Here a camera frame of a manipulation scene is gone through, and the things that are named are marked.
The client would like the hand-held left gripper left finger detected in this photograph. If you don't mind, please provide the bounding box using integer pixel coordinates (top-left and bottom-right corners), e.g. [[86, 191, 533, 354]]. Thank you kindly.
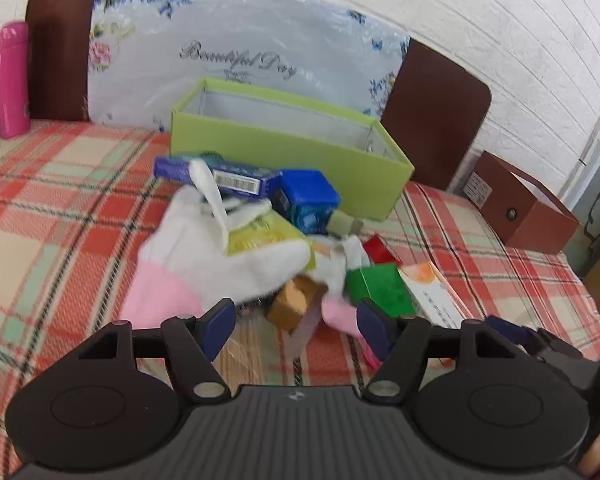
[[75, 298, 237, 407]]

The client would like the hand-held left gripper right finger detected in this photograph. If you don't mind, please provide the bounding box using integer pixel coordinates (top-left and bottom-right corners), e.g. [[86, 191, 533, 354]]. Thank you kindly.
[[356, 298, 526, 406]]

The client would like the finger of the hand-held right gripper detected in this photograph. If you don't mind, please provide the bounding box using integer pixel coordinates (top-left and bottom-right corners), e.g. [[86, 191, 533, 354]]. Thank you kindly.
[[484, 315, 546, 357]]

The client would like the small white pink glove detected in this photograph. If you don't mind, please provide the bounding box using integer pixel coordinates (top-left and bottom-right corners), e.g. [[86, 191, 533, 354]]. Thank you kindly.
[[307, 235, 381, 368]]

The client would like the tan wooden block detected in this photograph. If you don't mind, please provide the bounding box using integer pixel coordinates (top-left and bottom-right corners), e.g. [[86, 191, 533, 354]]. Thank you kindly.
[[266, 277, 328, 333]]

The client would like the large white pink glove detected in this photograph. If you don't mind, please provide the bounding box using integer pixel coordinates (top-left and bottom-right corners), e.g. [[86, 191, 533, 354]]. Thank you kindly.
[[119, 159, 315, 325]]

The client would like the yellow green medicine box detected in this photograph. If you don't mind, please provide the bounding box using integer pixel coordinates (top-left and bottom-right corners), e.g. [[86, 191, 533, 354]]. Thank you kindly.
[[225, 210, 312, 257]]

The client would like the green cardboard box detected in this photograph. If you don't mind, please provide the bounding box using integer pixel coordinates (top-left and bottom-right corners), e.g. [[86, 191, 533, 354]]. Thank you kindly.
[[169, 77, 415, 222]]

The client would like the person's right hand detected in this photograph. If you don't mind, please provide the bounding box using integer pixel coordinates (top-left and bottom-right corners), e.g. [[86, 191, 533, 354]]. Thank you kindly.
[[581, 431, 600, 477]]

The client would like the small green box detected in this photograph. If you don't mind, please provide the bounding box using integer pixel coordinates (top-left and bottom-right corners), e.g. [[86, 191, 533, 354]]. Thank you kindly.
[[344, 262, 418, 318]]

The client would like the orange white box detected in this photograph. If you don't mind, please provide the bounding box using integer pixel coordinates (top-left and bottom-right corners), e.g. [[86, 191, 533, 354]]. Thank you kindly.
[[397, 261, 473, 329]]

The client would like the small red box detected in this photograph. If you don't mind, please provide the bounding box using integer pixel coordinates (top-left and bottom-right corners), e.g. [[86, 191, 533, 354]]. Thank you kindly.
[[362, 235, 403, 266]]

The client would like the small grey item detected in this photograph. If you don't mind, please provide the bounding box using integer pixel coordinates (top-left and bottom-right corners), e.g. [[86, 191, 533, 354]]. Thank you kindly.
[[325, 210, 365, 238]]

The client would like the long blue barcode box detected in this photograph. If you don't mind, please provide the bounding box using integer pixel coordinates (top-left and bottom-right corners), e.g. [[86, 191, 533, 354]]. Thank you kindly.
[[153, 152, 283, 201]]

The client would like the small blue box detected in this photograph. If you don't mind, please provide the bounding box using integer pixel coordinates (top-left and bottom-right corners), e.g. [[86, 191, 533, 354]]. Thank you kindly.
[[271, 169, 342, 235]]

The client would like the plaid bedsheet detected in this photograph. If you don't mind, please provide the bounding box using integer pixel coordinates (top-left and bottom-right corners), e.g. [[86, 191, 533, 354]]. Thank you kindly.
[[0, 120, 600, 480]]

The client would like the floral packaged mat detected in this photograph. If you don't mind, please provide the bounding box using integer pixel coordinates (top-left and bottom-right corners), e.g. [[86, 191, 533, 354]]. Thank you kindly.
[[86, 0, 411, 133]]

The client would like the brown headboard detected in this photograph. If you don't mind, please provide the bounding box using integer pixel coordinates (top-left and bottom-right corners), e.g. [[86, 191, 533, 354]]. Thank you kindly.
[[25, 0, 493, 193]]

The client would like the pink thermos bottle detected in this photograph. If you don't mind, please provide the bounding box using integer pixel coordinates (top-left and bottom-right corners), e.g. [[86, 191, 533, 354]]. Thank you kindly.
[[0, 21, 32, 138]]

